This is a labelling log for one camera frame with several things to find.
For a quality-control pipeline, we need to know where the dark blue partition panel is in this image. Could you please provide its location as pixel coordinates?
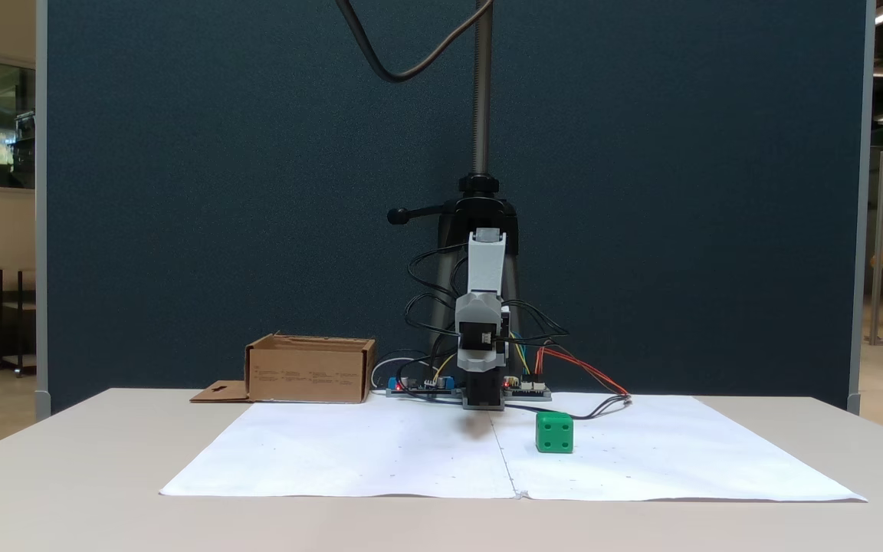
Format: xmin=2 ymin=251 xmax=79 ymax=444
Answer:
xmin=35 ymin=0 xmax=876 ymax=419

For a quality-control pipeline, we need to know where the black arm wire loop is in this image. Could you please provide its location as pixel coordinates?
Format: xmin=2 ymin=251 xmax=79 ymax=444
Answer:
xmin=406 ymin=243 xmax=468 ymax=301
xmin=501 ymin=299 xmax=570 ymax=343
xmin=403 ymin=293 xmax=461 ymax=361

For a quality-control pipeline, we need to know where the thick black hanging cable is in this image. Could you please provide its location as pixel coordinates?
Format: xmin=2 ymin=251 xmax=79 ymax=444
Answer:
xmin=334 ymin=0 xmax=496 ymax=84

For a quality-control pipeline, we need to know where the blue power circuit board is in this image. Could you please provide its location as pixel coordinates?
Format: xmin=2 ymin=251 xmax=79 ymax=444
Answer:
xmin=386 ymin=375 xmax=459 ymax=399

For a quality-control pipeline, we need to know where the black grey tripod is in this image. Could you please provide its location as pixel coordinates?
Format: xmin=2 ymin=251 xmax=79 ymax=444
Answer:
xmin=387 ymin=0 xmax=524 ymax=355

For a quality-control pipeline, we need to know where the brown cardboard box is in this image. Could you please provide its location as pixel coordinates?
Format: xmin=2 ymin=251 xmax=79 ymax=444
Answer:
xmin=190 ymin=332 xmax=377 ymax=405

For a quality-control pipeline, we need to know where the motor driver circuit board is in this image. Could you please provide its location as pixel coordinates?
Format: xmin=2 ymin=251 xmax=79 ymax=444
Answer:
xmin=503 ymin=375 xmax=553 ymax=402

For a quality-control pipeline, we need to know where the green die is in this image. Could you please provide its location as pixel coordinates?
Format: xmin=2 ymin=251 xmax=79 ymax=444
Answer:
xmin=536 ymin=412 xmax=574 ymax=454

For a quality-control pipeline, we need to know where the wall window frame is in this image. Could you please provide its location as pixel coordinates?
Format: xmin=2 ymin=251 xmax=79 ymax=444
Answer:
xmin=0 ymin=51 xmax=37 ymax=197

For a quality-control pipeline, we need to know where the black metal cart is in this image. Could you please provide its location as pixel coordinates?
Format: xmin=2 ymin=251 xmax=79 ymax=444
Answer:
xmin=0 ymin=266 xmax=37 ymax=377

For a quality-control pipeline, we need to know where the black orange servo cable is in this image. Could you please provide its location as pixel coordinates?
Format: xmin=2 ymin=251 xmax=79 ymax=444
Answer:
xmin=506 ymin=340 xmax=633 ymax=421

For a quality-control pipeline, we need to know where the white cable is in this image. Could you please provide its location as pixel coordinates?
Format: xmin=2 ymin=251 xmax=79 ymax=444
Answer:
xmin=370 ymin=351 xmax=413 ymax=393

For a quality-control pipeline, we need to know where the white paper sheet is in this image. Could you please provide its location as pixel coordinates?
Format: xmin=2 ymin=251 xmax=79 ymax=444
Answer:
xmin=491 ymin=393 xmax=868 ymax=504
xmin=159 ymin=400 xmax=520 ymax=500

